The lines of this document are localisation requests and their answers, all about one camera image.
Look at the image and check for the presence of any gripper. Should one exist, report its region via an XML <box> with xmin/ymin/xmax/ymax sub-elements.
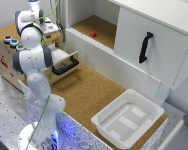
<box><xmin>42</xmin><ymin>20</ymin><xmax>61</xmax><ymax>36</ymax></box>

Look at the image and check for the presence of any wooden drawer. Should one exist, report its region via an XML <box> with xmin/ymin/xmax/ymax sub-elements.
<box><xmin>43</xmin><ymin>49</ymin><xmax>80</xmax><ymax>84</ymax></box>

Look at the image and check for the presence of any pink block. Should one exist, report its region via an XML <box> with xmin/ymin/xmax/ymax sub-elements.
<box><xmin>90</xmin><ymin>30</ymin><xmax>98</xmax><ymax>38</ymax></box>

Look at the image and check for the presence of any wooden drawer box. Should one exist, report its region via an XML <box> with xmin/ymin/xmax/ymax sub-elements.
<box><xmin>0</xmin><ymin>22</ymin><xmax>65</xmax><ymax>93</ymax></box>

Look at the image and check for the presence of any green button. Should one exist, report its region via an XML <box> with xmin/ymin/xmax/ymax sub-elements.
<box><xmin>15</xmin><ymin>43</ymin><xmax>26</xmax><ymax>52</ymax></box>

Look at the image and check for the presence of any blue button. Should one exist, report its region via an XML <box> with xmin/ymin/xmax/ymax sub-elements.
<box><xmin>9</xmin><ymin>38</ymin><xmax>20</xmax><ymax>48</ymax></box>

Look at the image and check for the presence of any red button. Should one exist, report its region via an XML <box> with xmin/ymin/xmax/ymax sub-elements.
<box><xmin>3</xmin><ymin>34</ymin><xmax>13</xmax><ymax>44</ymax></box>

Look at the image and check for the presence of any white cabinet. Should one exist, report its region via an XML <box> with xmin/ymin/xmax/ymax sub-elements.
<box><xmin>64</xmin><ymin>0</ymin><xmax>188</xmax><ymax>108</ymax></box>

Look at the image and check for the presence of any white sliding door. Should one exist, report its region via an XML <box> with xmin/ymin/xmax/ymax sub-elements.
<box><xmin>112</xmin><ymin>6</ymin><xmax>188</xmax><ymax>90</ymax></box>

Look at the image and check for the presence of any white plastic box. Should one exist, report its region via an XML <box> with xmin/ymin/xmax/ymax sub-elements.
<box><xmin>90</xmin><ymin>88</ymin><xmax>166</xmax><ymax>150</ymax></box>

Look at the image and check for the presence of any black drawer handle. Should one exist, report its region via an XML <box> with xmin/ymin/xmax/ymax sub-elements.
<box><xmin>52</xmin><ymin>55</ymin><xmax>80</xmax><ymax>77</ymax></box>

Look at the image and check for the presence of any green cable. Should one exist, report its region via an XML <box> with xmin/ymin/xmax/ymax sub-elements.
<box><xmin>26</xmin><ymin>0</ymin><xmax>61</xmax><ymax>150</ymax></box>

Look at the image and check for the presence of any black door handle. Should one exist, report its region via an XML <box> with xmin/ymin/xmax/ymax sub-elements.
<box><xmin>138</xmin><ymin>31</ymin><xmax>154</xmax><ymax>64</ymax></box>

